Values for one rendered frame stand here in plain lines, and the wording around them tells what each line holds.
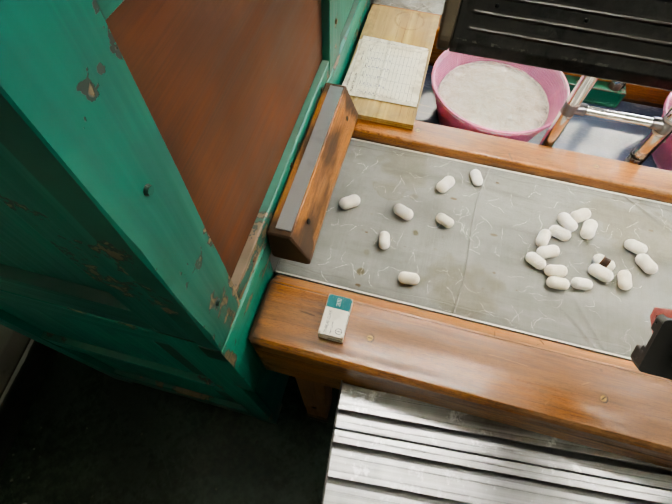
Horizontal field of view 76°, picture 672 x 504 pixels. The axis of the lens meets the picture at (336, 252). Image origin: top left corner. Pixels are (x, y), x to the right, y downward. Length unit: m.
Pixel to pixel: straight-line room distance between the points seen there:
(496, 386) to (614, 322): 0.23
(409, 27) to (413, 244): 0.50
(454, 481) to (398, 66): 0.73
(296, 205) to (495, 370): 0.35
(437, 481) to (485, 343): 0.20
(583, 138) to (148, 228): 0.91
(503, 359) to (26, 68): 0.59
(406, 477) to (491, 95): 0.72
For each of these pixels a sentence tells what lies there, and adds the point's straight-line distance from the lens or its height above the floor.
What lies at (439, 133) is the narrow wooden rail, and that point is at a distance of 0.83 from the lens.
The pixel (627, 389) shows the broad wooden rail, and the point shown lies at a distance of 0.71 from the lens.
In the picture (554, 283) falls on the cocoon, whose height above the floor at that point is 0.76.
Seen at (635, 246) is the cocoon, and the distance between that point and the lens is 0.83.
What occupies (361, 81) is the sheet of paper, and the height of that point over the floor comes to 0.78.
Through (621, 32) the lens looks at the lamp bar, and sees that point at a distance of 0.55.
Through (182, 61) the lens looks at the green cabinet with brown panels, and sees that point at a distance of 0.35.
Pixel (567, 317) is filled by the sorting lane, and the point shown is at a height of 0.74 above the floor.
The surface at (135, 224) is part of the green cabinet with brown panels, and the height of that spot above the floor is 1.11.
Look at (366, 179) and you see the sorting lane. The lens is 0.77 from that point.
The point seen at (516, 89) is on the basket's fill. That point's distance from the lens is 1.01.
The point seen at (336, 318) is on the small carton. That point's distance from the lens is 0.60.
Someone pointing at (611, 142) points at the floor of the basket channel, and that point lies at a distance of 1.08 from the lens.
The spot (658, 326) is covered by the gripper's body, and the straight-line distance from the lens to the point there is 0.55.
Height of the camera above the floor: 1.35
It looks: 62 degrees down
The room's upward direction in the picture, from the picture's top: 2 degrees clockwise
